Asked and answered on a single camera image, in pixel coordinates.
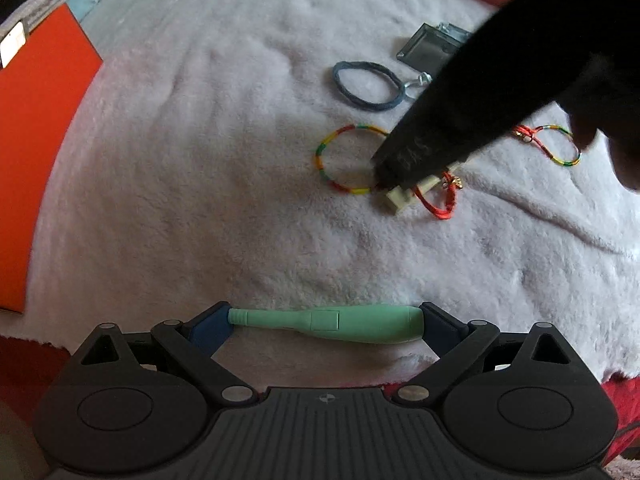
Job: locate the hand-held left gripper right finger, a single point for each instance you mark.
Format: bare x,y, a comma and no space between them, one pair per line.
442,327

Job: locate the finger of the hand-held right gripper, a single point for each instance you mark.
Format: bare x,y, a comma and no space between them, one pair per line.
430,145

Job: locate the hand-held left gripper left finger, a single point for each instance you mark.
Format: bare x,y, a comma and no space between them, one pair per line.
210,327

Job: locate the white plug adapter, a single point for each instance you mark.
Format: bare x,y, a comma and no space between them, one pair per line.
400,200

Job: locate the mint green pen-shaped tool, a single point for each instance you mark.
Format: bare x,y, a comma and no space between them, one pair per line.
325,324

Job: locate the person's right hand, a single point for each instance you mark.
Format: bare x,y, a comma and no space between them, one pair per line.
620,105

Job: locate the square metal plate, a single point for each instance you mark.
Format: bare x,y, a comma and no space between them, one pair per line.
452,32

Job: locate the transparent plastic bag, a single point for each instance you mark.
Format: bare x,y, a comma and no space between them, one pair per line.
425,52

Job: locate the fluffy white blanket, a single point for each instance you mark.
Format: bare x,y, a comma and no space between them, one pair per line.
250,210

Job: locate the white card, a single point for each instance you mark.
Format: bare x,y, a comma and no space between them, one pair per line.
11,45

